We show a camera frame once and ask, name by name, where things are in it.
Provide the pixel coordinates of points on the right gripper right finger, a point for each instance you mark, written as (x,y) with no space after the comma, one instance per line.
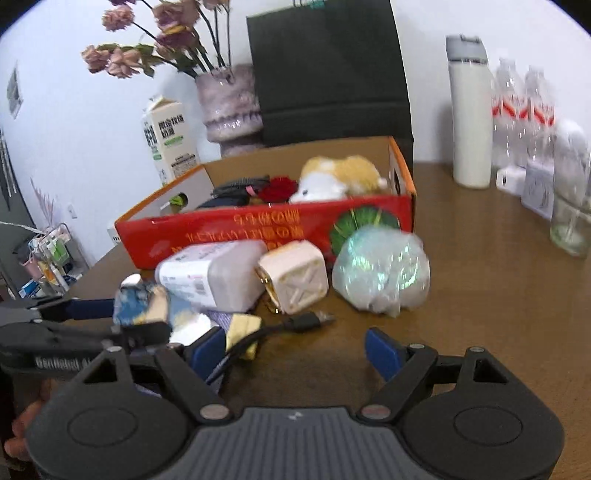
(407,371)

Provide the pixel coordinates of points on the dried pink flower bouquet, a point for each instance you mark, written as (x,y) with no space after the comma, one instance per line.
(188,38)

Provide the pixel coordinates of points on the white printed tin box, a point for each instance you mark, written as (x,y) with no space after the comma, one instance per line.
(538,191)

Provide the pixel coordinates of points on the purple ceramic vase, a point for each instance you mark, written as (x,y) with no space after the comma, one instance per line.
(230,109)

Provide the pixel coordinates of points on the white usb charger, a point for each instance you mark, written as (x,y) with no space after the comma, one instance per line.
(511,180)

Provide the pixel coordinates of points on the white wall plug adapter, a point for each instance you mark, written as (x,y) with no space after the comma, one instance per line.
(294,275)

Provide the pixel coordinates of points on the white power bank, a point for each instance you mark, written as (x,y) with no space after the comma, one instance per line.
(215,276)

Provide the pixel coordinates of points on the plastic wrapped round item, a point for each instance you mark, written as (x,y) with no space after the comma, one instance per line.
(382,270)

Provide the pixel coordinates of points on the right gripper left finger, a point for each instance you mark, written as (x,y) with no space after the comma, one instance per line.
(184,371)

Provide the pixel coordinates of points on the red fabric flower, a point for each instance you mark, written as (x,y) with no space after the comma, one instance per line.
(277,190)

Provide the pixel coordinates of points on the blue patterned small package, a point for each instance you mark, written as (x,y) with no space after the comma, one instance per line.
(140,302)

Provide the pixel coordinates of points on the person left hand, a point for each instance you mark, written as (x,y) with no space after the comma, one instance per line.
(16,447)

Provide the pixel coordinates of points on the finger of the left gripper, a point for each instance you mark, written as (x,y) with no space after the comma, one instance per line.
(65,309)

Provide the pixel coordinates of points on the white thermos bottle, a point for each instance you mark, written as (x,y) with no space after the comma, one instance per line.
(472,95)

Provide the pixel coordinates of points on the white green milk carton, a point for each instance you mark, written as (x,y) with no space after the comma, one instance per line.
(169,139)

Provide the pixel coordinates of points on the clear glass cup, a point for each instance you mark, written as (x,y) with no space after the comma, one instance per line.
(570,223)

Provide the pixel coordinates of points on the clear water bottle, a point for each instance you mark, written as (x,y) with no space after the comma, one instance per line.
(508,104)
(540,117)

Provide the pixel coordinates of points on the black paper bag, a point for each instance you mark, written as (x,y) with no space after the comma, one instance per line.
(331,73)

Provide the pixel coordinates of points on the teal binder clip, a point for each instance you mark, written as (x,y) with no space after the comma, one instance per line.
(313,4)

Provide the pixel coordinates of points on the yellow white plush toy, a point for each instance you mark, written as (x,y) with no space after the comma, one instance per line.
(326,179)

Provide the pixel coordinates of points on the cluttered wire rack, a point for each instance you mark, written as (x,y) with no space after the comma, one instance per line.
(53,259)

